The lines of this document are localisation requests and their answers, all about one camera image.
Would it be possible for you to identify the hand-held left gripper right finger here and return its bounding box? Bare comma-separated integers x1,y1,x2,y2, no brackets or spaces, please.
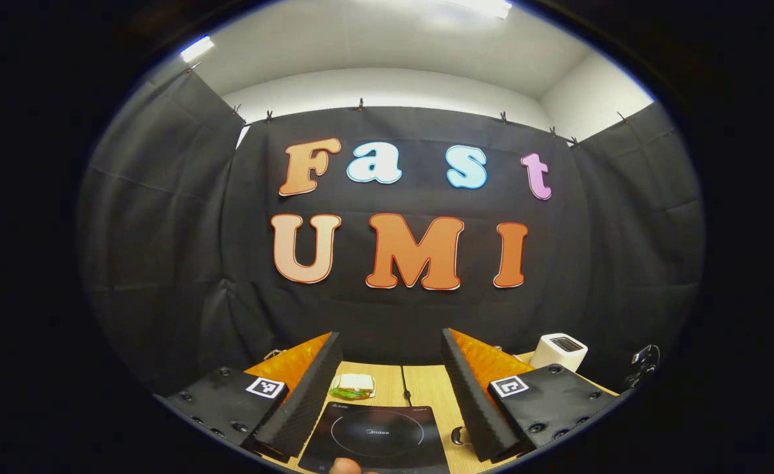
441,327,625,465

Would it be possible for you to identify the sandwich on plate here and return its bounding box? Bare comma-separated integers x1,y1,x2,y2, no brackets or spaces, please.
329,373,376,401

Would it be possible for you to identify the row of black cloth clips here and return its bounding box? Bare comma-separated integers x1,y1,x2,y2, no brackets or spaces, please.
186,61,631,149

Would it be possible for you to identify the black induction cooktop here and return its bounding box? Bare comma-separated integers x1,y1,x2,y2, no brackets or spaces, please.
298,402,451,474

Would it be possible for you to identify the ceiling light panel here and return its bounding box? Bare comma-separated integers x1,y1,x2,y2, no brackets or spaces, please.
449,0,514,20
179,36,216,64

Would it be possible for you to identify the black backdrop cloth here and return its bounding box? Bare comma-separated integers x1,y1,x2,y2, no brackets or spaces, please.
77,66,707,396

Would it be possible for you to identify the white toaster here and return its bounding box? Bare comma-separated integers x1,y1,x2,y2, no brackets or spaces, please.
530,333,589,373

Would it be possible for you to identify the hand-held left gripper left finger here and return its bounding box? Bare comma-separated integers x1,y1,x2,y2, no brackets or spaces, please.
156,330,345,465

